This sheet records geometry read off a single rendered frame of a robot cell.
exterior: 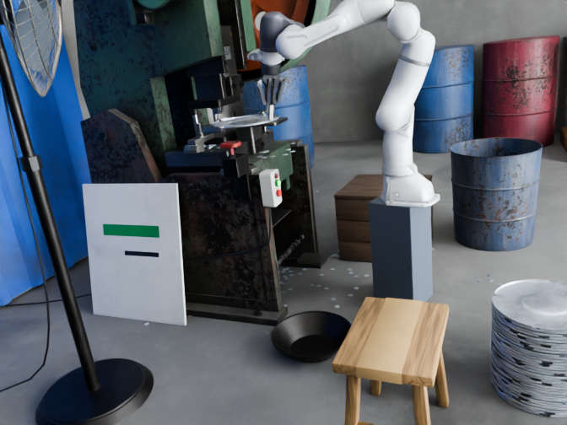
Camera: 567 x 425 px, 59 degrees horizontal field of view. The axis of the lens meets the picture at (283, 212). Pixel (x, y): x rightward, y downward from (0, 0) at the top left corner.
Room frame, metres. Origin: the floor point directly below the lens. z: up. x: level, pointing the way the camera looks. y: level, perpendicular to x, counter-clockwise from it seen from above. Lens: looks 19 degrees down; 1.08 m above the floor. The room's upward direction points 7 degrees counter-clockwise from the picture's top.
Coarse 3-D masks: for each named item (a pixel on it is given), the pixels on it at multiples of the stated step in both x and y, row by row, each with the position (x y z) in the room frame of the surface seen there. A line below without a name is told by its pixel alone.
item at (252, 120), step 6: (228, 120) 2.26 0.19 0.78; (234, 120) 2.23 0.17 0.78; (240, 120) 2.16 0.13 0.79; (246, 120) 2.14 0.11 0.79; (252, 120) 2.12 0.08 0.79; (258, 120) 2.13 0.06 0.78; (264, 120) 2.12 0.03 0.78; (216, 126) 2.06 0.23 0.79; (222, 126) 2.07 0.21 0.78; (228, 126) 2.02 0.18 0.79; (234, 126) 2.01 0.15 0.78; (240, 126) 2.01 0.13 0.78
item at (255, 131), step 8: (280, 120) 2.07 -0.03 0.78; (240, 128) 2.11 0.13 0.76; (248, 128) 2.09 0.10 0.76; (256, 128) 2.13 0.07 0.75; (240, 136) 2.11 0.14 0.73; (248, 136) 2.09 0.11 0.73; (256, 136) 2.12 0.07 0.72; (248, 144) 2.10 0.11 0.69; (256, 144) 2.11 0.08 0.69; (264, 144) 2.16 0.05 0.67; (256, 152) 2.10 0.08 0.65
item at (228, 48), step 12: (228, 36) 2.20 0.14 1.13; (228, 48) 2.19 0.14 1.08; (228, 60) 2.18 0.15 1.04; (228, 72) 2.12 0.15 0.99; (204, 84) 2.14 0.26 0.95; (216, 84) 2.11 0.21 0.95; (228, 84) 2.12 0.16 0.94; (240, 84) 2.17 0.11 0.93; (204, 96) 2.14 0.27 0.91; (216, 96) 2.12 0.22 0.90; (228, 96) 2.12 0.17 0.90
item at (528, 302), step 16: (512, 288) 1.37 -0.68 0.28; (528, 288) 1.36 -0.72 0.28; (544, 288) 1.35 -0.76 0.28; (560, 288) 1.34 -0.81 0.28; (496, 304) 1.29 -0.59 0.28; (512, 304) 1.28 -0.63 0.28; (528, 304) 1.26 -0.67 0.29; (544, 304) 1.25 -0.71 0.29; (560, 304) 1.24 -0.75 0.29; (512, 320) 1.20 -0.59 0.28; (528, 320) 1.19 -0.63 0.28; (544, 320) 1.18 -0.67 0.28; (560, 320) 1.17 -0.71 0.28
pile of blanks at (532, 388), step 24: (504, 336) 1.22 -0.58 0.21; (528, 336) 1.16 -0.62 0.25; (552, 336) 1.13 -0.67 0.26; (504, 360) 1.22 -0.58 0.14; (528, 360) 1.17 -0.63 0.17; (552, 360) 1.13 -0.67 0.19; (504, 384) 1.22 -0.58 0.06; (528, 384) 1.15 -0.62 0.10; (552, 384) 1.13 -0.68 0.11; (528, 408) 1.15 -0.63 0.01; (552, 408) 1.12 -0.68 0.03
